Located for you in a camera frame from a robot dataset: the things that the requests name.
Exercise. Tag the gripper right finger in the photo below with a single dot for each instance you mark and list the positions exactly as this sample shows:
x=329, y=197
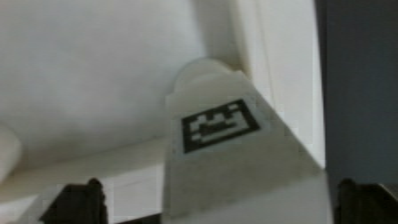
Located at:
x=366, y=203

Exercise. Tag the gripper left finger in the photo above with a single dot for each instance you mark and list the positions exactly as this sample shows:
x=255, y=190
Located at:
x=79, y=207

